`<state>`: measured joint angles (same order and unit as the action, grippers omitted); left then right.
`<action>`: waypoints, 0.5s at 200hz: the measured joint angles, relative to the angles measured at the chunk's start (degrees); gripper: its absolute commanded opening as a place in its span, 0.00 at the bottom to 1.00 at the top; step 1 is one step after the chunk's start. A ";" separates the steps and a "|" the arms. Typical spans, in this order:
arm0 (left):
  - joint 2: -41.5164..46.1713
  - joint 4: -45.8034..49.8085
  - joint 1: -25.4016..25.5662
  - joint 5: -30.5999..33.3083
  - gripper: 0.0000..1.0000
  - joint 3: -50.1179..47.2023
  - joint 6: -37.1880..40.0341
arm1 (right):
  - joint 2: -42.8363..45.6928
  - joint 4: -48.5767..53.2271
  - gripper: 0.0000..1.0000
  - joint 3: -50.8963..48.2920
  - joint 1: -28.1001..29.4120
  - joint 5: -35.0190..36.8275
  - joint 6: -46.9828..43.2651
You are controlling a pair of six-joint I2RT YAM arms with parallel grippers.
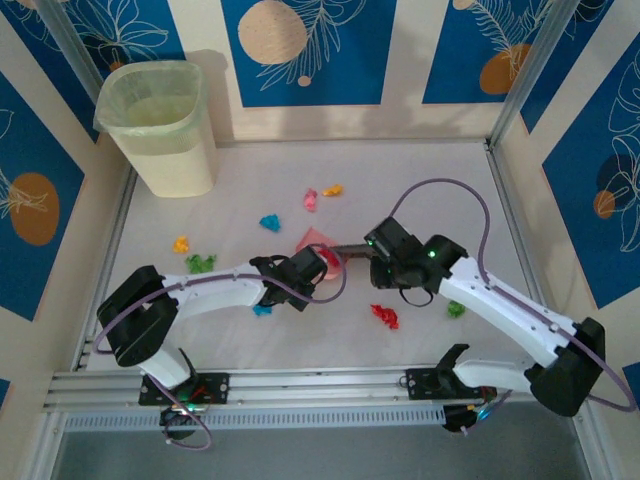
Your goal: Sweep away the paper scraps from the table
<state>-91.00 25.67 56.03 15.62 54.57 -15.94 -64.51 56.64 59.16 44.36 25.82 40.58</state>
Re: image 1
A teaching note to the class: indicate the red paper scrap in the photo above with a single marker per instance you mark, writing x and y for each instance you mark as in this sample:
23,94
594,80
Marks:
385,315
330,257

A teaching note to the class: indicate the pink plastic dustpan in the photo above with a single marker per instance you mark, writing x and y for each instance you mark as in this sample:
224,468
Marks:
312,237

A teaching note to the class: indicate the black hand brush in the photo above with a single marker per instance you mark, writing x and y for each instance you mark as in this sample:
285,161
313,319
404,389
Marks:
352,250

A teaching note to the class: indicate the blue paper scrap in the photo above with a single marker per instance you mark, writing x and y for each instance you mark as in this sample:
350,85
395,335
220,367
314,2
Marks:
270,223
261,310

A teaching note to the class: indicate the green paper scrap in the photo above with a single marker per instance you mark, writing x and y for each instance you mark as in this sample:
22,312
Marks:
455,309
200,264

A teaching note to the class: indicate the pink paper scrap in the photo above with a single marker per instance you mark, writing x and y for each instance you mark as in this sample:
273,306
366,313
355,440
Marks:
311,200

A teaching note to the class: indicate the orange paper scrap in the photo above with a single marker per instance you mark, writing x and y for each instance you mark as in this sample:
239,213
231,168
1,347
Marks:
181,245
332,190

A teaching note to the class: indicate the cream plastic trash bin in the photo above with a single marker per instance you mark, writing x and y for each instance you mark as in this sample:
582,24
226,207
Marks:
175,170

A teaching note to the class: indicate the green translucent bin liner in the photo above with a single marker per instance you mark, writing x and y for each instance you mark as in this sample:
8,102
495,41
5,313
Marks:
150,75

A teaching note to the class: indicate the wide aluminium base rail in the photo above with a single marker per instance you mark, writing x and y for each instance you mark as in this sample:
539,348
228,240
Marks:
310,387

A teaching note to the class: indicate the aluminium table edge rail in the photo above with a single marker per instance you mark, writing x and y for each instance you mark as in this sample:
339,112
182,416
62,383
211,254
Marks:
112,250
510,200

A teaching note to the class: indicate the aluminium frame post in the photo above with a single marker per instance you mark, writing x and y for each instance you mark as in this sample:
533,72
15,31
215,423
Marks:
525,75

